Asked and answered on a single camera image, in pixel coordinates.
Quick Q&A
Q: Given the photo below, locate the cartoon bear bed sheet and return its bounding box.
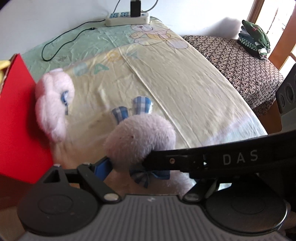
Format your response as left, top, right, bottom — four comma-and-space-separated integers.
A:
22, 19, 266, 169

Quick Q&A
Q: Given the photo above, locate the pale pink fluffy plush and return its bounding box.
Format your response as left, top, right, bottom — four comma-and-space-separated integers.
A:
35, 68, 75, 142

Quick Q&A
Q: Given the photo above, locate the black charger cable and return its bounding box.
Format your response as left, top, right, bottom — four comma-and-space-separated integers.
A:
41, 0, 160, 62

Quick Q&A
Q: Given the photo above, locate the red cardboard box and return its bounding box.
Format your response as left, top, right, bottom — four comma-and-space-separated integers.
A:
1, 54, 53, 209

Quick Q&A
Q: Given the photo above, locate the white power strip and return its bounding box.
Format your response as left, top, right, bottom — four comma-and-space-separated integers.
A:
105, 11, 150, 27

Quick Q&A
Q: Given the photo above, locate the black charger plug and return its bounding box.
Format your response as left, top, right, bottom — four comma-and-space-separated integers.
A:
130, 0, 141, 18

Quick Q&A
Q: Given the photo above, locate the white fluffy plush toy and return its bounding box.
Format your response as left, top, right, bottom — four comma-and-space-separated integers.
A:
104, 96, 176, 188

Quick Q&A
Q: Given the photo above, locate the patterned knit blanket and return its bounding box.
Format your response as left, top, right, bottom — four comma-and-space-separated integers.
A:
183, 35, 284, 116

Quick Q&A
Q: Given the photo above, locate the wooden window frame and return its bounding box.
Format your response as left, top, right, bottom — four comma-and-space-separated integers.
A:
247, 1, 295, 76

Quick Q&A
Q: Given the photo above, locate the yellow tiger plush toy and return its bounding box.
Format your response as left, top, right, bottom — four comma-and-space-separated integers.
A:
0, 60, 11, 81

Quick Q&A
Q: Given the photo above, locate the folded green clothes pile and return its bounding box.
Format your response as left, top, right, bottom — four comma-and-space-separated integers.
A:
238, 20, 270, 59

